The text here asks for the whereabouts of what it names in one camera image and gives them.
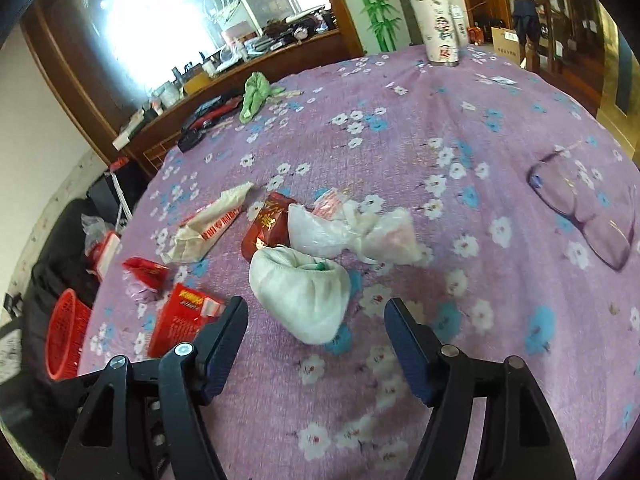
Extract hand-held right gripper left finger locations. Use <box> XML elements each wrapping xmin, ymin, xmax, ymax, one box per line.
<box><xmin>55</xmin><ymin>296</ymin><xmax>249</xmax><ymax>480</ymax></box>

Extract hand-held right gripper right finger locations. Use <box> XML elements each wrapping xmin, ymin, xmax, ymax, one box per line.
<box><xmin>384</xmin><ymin>297</ymin><xmax>578</xmax><ymax>480</ymax></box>

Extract white cloth bundle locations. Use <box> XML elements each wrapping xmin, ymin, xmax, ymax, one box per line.
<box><xmin>249</xmin><ymin>245</ymin><xmax>352</xmax><ymax>346</ymax></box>

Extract red plastic basket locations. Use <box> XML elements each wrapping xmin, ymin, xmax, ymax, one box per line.
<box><xmin>45</xmin><ymin>287</ymin><xmax>93</xmax><ymax>381</ymax></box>

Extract red carton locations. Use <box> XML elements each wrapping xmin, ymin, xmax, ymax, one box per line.
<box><xmin>147</xmin><ymin>282</ymin><xmax>227</xmax><ymax>358</ymax></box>

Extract small red packet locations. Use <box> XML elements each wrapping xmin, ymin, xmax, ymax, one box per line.
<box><xmin>122</xmin><ymin>257</ymin><xmax>173</xmax><ymax>303</ymax></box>

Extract cream wrapper red print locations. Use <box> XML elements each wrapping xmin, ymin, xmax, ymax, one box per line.
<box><xmin>165</xmin><ymin>181</ymin><xmax>255</xmax><ymax>264</ymax></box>

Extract red gold snack packet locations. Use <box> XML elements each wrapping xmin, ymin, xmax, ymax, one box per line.
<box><xmin>241</xmin><ymin>191</ymin><xmax>292</xmax><ymax>262</ymax></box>

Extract white crumpled plastic bag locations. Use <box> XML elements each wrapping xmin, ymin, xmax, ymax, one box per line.
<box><xmin>287</xmin><ymin>199</ymin><xmax>422</xmax><ymax>266</ymax></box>

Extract red framed white board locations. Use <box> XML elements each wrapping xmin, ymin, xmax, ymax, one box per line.
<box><xmin>85</xmin><ymin>230</ymin><xmax>122</xmax><ymax>281</ymax></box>

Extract pink striped wrapper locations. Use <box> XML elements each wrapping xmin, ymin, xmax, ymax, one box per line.
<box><xmin>312</xmin><ymin>187</ymin><xmax>352</xmax><ymax>218</ymax></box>

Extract clear plastic bag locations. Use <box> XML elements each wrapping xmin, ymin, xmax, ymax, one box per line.
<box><xmin>81</xmin><ymin>214</ymin><xmax>108</xmax><ymax>251</ymax></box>

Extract black sofa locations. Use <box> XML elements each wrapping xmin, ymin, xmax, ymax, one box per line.
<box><xmin>20</xmin><ymin>199</ymin><xmax>101</xmax><ymax>311</ymax></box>

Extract black paper bag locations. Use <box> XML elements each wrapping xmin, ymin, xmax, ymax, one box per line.
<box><xmin>87</xmin><ymin>160</ymin><xmax>146</xmax><ymax>211</ymax></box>

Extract purple framed glasses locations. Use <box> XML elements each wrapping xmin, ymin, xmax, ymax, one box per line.
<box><xmin>526</xmin><ymin>149</ymin><xmax>637</xmax><ymax>272</ymax></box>

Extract black and red tool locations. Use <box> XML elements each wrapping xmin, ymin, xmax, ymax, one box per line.
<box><xmin>185</xmin><ymin>89</ymin><xmax>246</xmax><ymax>128</ymax></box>

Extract green cloth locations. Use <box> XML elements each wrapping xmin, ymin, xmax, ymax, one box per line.
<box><xmin>239</xmin><ymin>72</ymin><xmax>286</xmax><ymax>123</ymax></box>

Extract grey metal pot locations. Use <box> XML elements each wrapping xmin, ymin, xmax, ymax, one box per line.
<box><xmin>152</xmin><ymin>82</ymin><xmax>181</xmax><ymax>106</ymax></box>

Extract wooden counter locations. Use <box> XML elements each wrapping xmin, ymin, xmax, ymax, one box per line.
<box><xmin>112</xmin><ymin>27</ymin><xmax>351</xmax><ymax>176</ymax></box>

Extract cardboard box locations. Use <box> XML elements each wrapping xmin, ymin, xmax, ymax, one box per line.
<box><xmin>491</xmin><ymin>25</ymin><xmax>523</xmax><ymax>58</ymax></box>

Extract white printed paper cup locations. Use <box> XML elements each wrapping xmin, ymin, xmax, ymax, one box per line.
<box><xmin>406</xmin><ymin>0</ymin><xmax>461</xmax><ymax>67</ymax></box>

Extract etched glass partition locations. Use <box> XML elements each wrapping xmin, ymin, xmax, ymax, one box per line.
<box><xmin>40</xmin><ymin>0</ymin><xmax>346</xmax><ymax>111</ymax></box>

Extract white tumbler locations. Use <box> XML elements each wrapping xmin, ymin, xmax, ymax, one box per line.
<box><xmin>450</xmin><ymin>0</ymin><xmax>471</xmax><ymax>47</ymax></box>

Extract wooden stair railing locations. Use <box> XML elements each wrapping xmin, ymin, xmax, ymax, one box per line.
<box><xmin>520</xmin><ymin>0</ymin><xmax>608</xmax><ymax>101</ymax></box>

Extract dark jacket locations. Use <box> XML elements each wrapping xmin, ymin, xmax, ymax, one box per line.
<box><xmin>511</xmin><ymin>0</ymin><xmax>542</xmax><ymax>41</ymax></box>

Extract bamboo wall painting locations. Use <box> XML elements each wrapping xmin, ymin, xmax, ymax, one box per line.
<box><xmin>342</xmin><ymin>0</ymin><xmax>401</xmax><ymax>52</ymax></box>

